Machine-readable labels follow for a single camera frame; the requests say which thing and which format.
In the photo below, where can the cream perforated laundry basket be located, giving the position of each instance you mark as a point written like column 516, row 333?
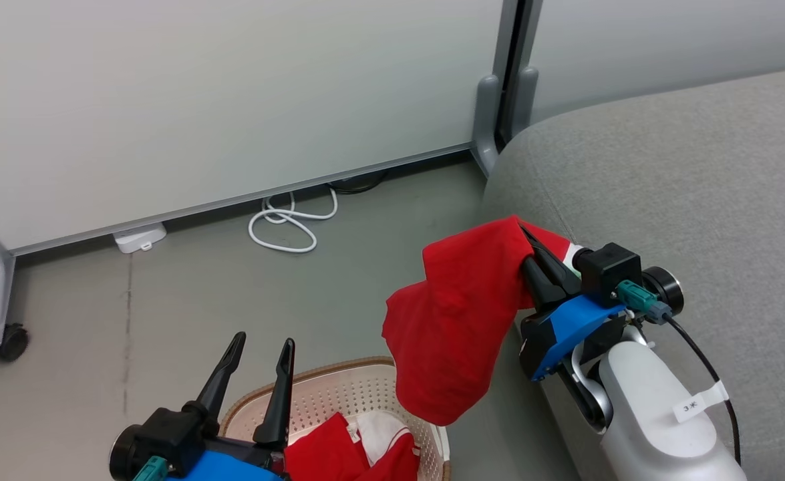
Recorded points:
column 339, row 394

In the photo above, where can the grey partition foot upright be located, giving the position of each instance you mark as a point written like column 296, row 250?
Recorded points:
column 486, row 120
column 524, row 100

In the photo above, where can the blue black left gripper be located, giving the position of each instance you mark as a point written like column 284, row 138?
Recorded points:
column 232, row 464

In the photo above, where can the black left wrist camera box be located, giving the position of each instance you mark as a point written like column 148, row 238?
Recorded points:
column 168, row 434

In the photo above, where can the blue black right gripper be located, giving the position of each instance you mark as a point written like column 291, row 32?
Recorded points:
column 572, row 327

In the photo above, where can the red garment with white trim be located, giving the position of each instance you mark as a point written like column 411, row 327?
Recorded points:
column 322, row 451

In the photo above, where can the white partition panel narrow view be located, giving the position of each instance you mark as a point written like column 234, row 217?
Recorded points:
column 666, row 47

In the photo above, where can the black caster wheel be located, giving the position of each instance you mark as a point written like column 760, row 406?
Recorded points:
column 11, row 342

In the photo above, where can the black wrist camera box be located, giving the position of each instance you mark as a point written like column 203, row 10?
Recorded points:
column 607, row 270
column 168, row 434

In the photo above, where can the grey fabric sofa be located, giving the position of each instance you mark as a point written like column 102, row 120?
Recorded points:
column 699, row 187

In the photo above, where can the white partition panel grey frame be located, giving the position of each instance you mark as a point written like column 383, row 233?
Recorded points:
column 198, row 100

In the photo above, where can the white power adapter block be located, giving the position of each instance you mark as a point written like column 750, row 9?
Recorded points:
column 139, row 237

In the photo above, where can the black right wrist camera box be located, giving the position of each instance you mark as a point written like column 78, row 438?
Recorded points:
column 607, row 270

